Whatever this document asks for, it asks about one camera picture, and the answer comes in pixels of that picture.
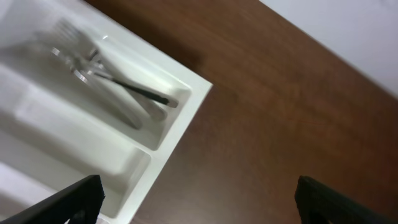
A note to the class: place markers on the white cutlery tray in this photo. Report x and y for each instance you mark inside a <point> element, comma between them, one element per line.
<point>55,130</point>

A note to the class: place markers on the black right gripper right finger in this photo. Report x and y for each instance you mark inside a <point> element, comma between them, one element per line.
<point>319,204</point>

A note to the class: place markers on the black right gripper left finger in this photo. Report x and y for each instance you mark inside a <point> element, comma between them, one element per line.
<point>79,203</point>

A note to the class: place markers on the silver fork with long handle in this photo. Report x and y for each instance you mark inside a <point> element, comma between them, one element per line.
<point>148,105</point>

